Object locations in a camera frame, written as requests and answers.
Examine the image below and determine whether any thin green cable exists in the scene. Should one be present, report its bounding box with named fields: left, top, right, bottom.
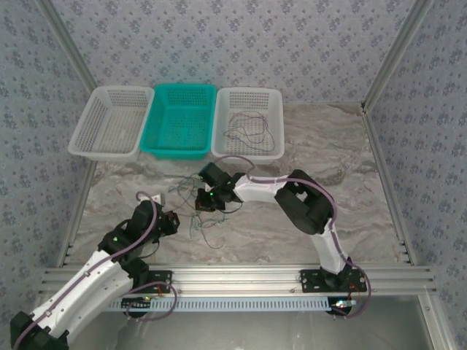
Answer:
left=167, top=174, right=205, bottom=207

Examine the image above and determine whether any teal perforated plastic basket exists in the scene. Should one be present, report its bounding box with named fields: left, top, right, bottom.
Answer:
left=139, top=82, right=217, bottom=162

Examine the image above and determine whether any small controller board with LED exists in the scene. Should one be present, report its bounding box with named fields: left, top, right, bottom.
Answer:
left=121, top=297, right=151, bottom=315
left=330, top=297, right=358, bottom=316

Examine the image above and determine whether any white perforated plastic basket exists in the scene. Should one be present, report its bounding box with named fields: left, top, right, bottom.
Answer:
left=210, top=86, right=285, bottom=164
left=68, top=85, right=156, bottom=162

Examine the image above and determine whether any steel sheet panel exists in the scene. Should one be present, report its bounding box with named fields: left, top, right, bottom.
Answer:
left=67, top=309, right=437, bottom=350

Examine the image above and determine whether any right gripper thin black wire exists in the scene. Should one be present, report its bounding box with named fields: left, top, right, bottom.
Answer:
left=217, top=199, right=244, bottom=215

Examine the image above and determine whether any gripper thin black wire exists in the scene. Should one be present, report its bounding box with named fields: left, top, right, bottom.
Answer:
left=217, top=199, right=244, bottom=215
left=140, top=233, right=163, bottom=260

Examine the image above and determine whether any left gripper thin black wire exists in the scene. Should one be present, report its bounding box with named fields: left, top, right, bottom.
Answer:
left=140, top=233, right=163, bottom=260

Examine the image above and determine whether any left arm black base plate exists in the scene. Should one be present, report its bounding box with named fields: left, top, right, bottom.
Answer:
left=126, top=270, right=173, bottom=295

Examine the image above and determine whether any left arm purple sleeved cable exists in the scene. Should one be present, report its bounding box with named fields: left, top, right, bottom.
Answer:
left=10, top=189, right=179, bottom=350

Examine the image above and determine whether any aluminium mounting rail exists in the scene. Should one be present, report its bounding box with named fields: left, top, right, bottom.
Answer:
left=39, top=265, right=437, bottom=295

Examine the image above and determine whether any white slotted cable duct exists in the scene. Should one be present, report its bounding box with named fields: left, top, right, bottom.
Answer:
left=104, top=295, right=331, bottom=313

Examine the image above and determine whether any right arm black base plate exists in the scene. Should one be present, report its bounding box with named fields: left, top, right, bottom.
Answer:
left=299, top=269, right=368, bottom=294

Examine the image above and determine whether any aluminium frame post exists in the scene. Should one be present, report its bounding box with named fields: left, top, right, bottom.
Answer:
left=36, top=0, right=99, bottom=90
left=360, top=0, right=437, bottom=110

